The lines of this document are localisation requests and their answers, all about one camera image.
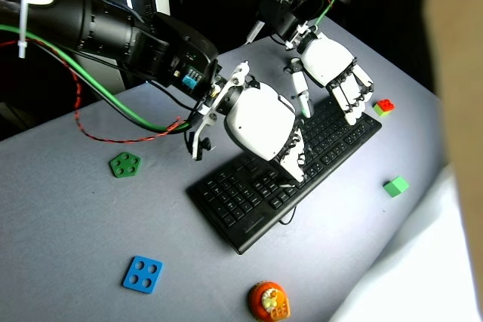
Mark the white sheet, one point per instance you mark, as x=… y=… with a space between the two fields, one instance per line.
x=415 y=280

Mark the green cube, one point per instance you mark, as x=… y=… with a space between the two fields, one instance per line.
x=394 y=188

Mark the blue square block with holes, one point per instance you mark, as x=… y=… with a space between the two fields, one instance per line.
x=142 y=275

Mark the green pentagon block with holes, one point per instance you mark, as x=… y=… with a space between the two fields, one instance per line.
x=125 y=165

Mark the grey table cloth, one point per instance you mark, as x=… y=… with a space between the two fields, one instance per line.
x=75 y=224

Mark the beige blurred panel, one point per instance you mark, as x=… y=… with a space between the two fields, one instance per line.
x=464 y=73

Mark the black computer keyboard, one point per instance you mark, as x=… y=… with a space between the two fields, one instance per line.
x=245 y=201

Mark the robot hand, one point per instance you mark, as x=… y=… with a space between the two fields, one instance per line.
x=260 y=122
x=326 y=60

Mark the red toy brick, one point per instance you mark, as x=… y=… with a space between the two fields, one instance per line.
x=385 y=105

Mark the yellow-green toy brick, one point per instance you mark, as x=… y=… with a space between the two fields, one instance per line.
x=382 y=112

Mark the white power strip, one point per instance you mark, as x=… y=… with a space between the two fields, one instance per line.
x=254 y=31

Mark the orange toy cake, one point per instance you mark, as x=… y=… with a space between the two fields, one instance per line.
x=260 y=299

